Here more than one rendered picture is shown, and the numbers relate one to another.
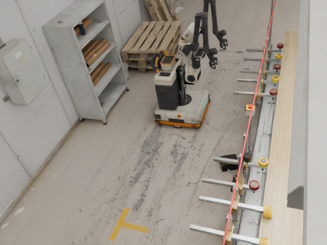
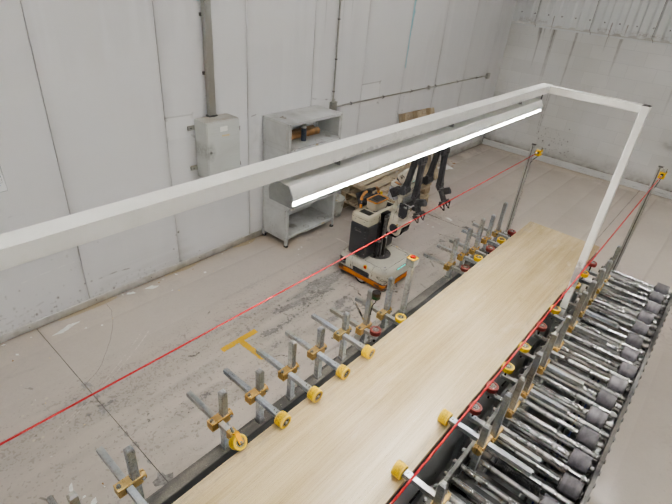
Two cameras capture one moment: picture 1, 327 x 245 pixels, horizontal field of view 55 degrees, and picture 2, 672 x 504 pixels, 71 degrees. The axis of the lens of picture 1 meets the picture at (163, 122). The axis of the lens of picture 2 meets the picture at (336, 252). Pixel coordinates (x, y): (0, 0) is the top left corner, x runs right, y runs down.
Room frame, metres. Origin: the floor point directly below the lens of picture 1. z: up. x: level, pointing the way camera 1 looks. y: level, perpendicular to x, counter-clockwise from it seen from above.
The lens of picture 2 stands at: (-1.07, -0.82, 3.03)
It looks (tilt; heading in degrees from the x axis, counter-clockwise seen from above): 31 degrees down; 12
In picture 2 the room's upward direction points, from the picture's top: 5 degrees clockwise
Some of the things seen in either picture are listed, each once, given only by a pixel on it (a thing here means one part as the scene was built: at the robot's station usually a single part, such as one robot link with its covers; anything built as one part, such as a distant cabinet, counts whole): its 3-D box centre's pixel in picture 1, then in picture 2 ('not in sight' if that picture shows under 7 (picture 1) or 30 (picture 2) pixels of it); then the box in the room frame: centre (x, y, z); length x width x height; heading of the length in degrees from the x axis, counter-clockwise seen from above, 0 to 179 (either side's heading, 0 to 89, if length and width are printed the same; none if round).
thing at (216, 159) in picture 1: (239, 162); (378, 311); (1.79, -0.57, 0.84); 0.43 x 0.03 x 0.04; 64
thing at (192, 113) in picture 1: (182, 106); (377, 261); (3.60, -0.31, 0.16); 0.67 x 0.64 x 0.25; 64
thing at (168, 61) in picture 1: (168, 62); (377, 202); (3.65, -0.21, 0.87); 0.23 x 0.15 x 0.11; 154
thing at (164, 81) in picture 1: (172, 81); (375, 226); (3.64, -0.23, 0.59); 0.55 x 0.34 x 0.83; 154
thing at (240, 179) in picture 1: (240, 175); (367, 316); (1.58, -0.52, 0.93); 0.04 x 0.04 x 0.48; 64
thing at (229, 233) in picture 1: (228, 233); (317, 350); (1.11, -0.29, 0.95); 0.14 x 0.06 x 0.05; 154
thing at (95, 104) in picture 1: (92, 63); (301, 176); (4.22, 0.86, 0.78); 0.90 x 0.45 x 1.55; 154
